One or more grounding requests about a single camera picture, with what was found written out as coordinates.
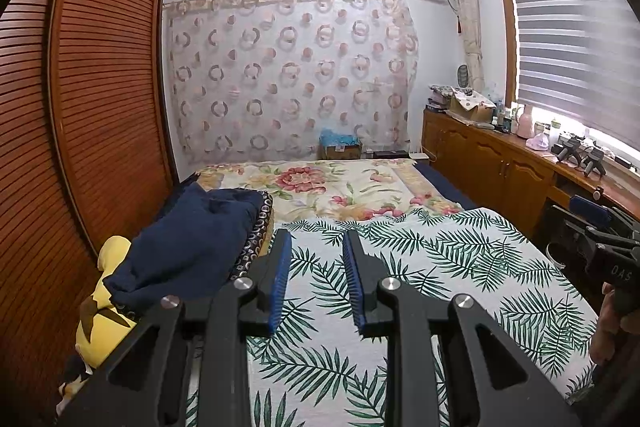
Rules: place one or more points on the floral bed blanket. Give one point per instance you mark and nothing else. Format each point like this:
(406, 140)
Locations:
(325, 187)

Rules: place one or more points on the navy printed t-shirt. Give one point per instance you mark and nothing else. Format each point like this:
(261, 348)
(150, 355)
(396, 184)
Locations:
(190, 247)

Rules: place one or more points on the circle patterned sheer curtain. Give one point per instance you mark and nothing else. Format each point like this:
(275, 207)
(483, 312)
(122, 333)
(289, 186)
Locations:
(295, 77)

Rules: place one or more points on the grey waste bin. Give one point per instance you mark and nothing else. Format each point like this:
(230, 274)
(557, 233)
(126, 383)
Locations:
(555, 254)

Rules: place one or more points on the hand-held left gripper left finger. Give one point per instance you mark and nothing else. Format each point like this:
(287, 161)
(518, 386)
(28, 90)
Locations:
(277, 277)

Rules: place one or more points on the pink cap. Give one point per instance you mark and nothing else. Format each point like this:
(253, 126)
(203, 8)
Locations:
(540, 143)

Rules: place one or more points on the palm leaf printed blanket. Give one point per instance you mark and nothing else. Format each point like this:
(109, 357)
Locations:
(450, 282)

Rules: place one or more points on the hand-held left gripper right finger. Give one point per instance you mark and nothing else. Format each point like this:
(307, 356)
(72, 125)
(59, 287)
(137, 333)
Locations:
(356, 282)

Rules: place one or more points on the open cardboard box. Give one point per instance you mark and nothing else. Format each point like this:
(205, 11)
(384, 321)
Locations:
(472, 109)

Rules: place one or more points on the wooden sideboard cabinet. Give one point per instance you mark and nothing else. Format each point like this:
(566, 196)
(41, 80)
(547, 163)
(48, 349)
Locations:
(500, 162)

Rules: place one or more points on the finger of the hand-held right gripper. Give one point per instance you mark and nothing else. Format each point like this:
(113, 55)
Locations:
(575, 237)
(592, 209)

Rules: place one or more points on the pink bottle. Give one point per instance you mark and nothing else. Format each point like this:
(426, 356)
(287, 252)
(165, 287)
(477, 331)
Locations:
(526, 124)

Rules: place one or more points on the cardboard box with blue cloth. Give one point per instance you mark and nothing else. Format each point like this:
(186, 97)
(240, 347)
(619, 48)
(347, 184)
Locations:
(341, 147)

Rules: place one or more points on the small oval desk fan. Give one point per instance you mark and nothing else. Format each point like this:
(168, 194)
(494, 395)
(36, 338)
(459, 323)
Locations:
(463, 76)

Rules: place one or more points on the person's right hand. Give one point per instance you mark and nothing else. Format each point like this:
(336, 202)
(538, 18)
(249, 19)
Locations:
(605, 327)

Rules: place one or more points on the black devices on stand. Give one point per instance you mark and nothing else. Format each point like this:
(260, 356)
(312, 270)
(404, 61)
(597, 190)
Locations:
(580, 154)

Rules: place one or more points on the wooden louvered wardrobe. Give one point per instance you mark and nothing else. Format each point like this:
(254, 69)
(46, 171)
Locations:
(85, 107)

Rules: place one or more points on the beige tied curtain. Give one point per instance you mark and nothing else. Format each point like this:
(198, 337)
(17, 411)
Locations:
(465, 17)

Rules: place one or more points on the yellow plush toy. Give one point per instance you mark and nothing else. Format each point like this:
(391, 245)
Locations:
(100, 317)

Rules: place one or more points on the flat black box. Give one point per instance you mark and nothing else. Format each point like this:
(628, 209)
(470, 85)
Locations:
(390, 154)

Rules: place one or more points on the grey striped window blind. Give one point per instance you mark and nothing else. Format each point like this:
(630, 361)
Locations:
(580, 42)

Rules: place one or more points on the wooden window frame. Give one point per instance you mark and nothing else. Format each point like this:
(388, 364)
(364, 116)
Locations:
(507, 32)

